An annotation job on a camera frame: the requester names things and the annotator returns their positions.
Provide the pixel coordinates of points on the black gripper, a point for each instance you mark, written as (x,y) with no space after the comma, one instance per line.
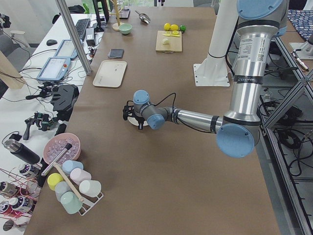
(139,120)

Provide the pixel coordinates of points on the beige round plate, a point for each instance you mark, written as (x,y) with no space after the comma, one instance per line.
(133,121)

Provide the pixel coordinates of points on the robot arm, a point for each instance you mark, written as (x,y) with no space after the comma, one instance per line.
(256,22)

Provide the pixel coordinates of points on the cream rabbit tray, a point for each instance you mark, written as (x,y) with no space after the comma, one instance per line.
(110,74)

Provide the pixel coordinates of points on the white steamed bun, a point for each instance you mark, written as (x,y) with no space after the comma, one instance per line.
(165,41)

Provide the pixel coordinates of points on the black tray with glasses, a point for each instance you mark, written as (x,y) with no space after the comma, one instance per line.
(124,14)

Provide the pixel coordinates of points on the steel tongs black tip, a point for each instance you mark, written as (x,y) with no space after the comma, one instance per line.
(56,159)

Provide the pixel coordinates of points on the grey folded cloth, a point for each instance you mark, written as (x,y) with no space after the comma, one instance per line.
(116,53)

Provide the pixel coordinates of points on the wooden cutting board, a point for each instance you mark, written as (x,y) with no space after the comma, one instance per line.
(175,43)

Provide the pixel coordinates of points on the white cup rack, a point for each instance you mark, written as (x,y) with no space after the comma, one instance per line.
(80,200)

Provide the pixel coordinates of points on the yellow plastic knife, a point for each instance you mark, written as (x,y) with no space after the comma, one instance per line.
(171,35)

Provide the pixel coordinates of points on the mint green bowl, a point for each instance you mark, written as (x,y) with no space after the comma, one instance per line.
(125,29)

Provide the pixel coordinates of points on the wooden cup stand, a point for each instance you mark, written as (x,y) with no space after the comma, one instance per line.
(118,23)

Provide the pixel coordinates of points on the yellow lemon near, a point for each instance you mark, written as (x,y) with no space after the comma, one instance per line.
(167,26)

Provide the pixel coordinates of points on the yellow lemon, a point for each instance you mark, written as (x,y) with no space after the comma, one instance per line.
(167,26)
(174,27)

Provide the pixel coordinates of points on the yellow lemon far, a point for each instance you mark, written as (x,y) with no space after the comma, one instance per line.
(174,27)

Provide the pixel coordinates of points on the lower teach pendant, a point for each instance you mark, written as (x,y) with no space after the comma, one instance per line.
(54,69)

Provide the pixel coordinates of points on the teach pendant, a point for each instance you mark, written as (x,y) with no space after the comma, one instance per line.
(66,49)
(54,69)

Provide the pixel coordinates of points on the green lime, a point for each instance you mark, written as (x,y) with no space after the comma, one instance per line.
(182,28)

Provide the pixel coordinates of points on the upper teach pendant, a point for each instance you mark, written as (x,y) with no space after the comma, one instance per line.
(66,49)

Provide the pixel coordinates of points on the steel scoop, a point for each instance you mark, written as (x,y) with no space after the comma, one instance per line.
(143,17)

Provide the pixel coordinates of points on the black monitor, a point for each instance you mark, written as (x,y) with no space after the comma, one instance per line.
(101,22)

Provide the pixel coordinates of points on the black keyboard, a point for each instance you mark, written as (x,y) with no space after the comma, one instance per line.
(81,27)

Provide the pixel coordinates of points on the black thermos bottle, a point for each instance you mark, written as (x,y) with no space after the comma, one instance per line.
(21,151)

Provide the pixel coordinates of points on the black computer mouse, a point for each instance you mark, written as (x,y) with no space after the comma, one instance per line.
(51,42)

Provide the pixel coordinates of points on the aluminium frame post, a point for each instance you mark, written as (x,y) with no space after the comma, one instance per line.
(63,8)

